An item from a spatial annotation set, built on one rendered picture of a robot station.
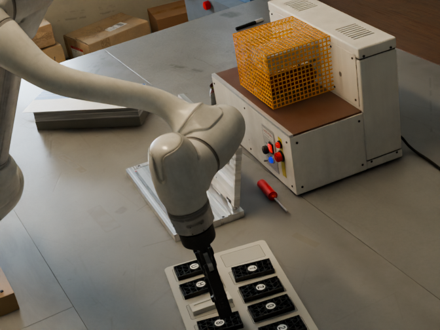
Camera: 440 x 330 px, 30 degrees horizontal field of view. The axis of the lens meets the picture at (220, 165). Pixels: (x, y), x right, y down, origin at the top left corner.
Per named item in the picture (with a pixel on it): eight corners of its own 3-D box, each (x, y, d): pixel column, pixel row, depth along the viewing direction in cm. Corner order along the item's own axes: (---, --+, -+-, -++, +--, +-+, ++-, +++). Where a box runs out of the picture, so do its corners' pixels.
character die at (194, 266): (173, 270, 207) (173, 266, 207) (211, 259, 209) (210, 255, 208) (178, 281, 203) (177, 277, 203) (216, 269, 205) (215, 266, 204)
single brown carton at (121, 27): (72, 74, 588) (60, 33, 572) (130, 51, 612) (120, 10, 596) (98, 87, 560) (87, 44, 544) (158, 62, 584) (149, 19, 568)
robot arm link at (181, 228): (171, 222, 165) (179, 245, 168) (213, 206, 166) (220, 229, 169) (162, 200, 173) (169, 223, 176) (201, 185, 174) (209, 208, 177)
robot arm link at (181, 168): (196, 220, 163) (226, 183, 172) (173, 155, 156) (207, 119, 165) (152, 215, 169) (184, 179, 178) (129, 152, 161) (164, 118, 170)
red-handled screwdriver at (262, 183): (256, 188, 238) (255, 180, 236) (266, 185, 238) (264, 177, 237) (282, 217, 222) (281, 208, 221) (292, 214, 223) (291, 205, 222)
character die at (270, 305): (247, 310, 189) (247, 306, 189) (287, 297, 191) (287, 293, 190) (254, 322, 185) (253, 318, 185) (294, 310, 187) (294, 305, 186)
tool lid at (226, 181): (177, 93, 252) (183, 93, 253) (177, 150, 260) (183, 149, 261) (236, 148, 216) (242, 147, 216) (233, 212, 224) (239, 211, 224)
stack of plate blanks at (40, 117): (37, 129, 297) (29, 105, 292) (51, 113, 307) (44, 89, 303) (141, 126, 286) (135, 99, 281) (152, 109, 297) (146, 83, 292)
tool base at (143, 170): (126, 175, 257) (124, 165, 255) (187, 154, 262) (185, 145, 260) (175, 242, 220) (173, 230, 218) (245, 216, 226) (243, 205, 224)
